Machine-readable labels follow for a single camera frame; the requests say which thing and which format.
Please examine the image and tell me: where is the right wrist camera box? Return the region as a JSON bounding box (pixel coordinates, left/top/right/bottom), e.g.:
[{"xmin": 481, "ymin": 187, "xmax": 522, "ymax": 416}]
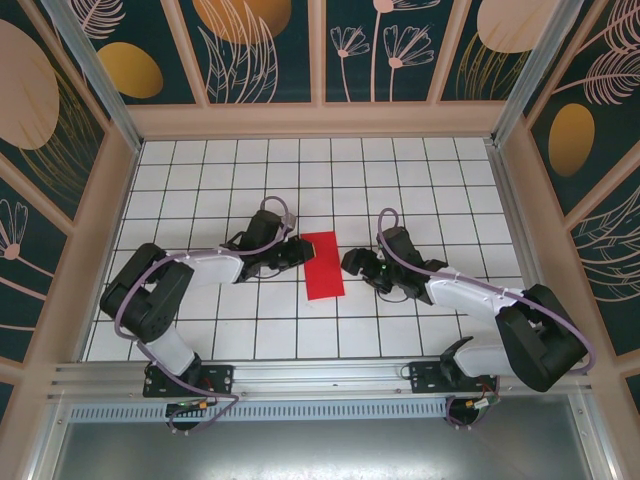
[{"xmin": 380, "ymin": 226, "xmax": 419, "ymax": 269}]

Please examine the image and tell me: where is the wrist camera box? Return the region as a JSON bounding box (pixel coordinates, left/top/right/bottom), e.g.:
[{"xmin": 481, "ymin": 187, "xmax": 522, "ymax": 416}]
[
  {"xmin": 380, "ymin": 226, "xmax": 419, "ymax": 269},
  {"xmin": 247, "ymin": 209, "xmax": 287, "ymax": 250}
]

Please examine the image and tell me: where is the aluminium corner post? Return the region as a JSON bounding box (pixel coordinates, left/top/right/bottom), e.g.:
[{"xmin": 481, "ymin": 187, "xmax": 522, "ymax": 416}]
[
  {"xmin": 489, "ymin": 0, "xmax": 586, "ymax": 147},
  {"xmin": 42, "ymin": 0, "xmax": 145, "ymax": 154}
]

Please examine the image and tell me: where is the wall panel with large leaves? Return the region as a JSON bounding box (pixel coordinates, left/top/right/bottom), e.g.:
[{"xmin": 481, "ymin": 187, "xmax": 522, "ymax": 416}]
[{"xmin": 177, "ymin": 0, "xmax": 321, "ymax": 105}]

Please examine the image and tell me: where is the wall panel with pale circle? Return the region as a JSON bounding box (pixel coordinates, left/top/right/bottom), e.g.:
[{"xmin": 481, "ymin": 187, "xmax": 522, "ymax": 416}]
[{"xmin": 438, "ymin": 0, "xmax": 569, "ymax": 104}]

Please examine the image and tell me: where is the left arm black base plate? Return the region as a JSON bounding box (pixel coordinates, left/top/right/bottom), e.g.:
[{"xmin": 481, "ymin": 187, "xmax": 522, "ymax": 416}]
[{"xmin": 143, "ymin": 363, "xmax": 236, "ymax": 399}]

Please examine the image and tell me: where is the wall panel with feather print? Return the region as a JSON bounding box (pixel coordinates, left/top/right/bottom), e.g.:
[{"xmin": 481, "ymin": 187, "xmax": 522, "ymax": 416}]
[{"xmin": 522, "ymin": 0, "xmax": 640, "ymax": 217}]

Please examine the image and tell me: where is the small circuit board with connector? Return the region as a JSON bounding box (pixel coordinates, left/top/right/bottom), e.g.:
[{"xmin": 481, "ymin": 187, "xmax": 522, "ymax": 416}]
[
  {"xmin": 167, "ymin": 398, "xmax": 214, "ymax": 416},
  {"xmin": 464, "ymin": 394, "xmax": 503, "ymax": 414}
]

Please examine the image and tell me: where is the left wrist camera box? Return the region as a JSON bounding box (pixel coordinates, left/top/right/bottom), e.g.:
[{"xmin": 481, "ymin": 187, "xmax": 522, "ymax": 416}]
[{"xmin": 247, "ymin": 209, "xmax": 287, "ymax": 250}]

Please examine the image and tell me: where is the wall panel with single flower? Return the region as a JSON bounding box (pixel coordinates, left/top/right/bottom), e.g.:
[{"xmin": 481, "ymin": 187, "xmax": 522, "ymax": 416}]
[{"xmin": 0, "ymin": 153, "xmax": 76, "ymax": 364}]

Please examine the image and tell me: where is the red cloth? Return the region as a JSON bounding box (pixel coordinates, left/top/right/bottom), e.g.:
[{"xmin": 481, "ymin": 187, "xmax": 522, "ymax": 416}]
[{"xmin": 301, "ymin": 230, "xmax": 347, "ymax": 301}]

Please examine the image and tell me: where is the right gripper thin black cable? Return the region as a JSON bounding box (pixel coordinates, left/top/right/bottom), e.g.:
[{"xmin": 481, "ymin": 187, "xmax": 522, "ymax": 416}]
[{"xmin": 372, "ymin": 282, "xmax": 407, "ymax": 304}]

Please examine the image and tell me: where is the wall panel with outlined leaves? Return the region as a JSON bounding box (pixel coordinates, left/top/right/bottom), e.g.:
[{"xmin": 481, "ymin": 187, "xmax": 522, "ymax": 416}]
[{"xmin": 563, "ymin": 182, "xmax": 640, "ymax": 357}]

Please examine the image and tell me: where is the grey sheet metal panel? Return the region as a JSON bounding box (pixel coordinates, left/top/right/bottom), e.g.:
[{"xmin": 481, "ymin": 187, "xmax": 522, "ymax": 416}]
[{"xmin": 24, "ymin": 418, "xmax": 616, "ymax": 480}]

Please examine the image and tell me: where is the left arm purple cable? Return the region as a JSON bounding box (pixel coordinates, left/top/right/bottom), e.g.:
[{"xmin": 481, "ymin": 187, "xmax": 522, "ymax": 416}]
[{"xmin": 113, "ymin": 195, "xmax": 297, "ymax": 435}]

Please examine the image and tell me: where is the wall panel with gold lines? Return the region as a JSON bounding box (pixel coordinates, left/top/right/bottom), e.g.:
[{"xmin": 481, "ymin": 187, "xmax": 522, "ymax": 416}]
[{"xmin": 0, "ymin": 0, "xmax": 112, "ymax": 225}]

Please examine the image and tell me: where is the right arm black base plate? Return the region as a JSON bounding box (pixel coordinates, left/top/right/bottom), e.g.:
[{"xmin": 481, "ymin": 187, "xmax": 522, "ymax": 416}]
[{"xmin": 408, "ymin": 359, "xmax": 501, "ymax": 396}]

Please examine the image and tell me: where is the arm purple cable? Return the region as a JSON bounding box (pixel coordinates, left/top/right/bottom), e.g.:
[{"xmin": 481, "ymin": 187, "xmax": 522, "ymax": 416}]
[
  {"xmin": 376, "ymin": 207, "xmax": 599, "ymax": 431},
  {"xmin": 113, "ymin": 195, "xmax": 297, "ymax": 435}
]

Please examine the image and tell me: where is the aluminium side rail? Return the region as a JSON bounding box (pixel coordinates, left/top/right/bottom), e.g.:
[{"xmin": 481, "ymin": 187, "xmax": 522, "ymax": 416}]
[{"xmin": 485, "ymin": 138, "xmax": 569, "ymax": 357}]

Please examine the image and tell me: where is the long aluminium mounting rail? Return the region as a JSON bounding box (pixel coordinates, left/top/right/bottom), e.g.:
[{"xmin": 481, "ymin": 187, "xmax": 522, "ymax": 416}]
[{"xmin": 47, "ymin": 353, "xmax": 594, "ymax": 405}]

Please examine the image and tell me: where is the slotted grey cable tray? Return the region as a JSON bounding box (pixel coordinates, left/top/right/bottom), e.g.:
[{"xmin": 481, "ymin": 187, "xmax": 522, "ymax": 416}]
[{"xmin": 67, "ymin": 399, "xmax": 451, "ymax": 422}]

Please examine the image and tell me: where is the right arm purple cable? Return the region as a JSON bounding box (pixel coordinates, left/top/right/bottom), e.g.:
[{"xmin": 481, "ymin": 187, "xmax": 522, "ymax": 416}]
[{"xmin": 376, "ymin": 207, "xmax": 599, "ymax": 431}]

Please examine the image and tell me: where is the wall panel with pink flowers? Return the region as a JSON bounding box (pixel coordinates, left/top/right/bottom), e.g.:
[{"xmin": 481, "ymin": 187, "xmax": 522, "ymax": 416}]
[{"xmin": 323, "ymin": 0, "xmax": 464, "ymax": 105}]

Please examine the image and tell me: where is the wall panel with orange oval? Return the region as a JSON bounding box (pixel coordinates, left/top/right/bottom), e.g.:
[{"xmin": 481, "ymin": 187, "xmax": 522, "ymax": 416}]
[{"xmin": 64, "ymin": 0, "xmax": 207, "ymax": 106}]

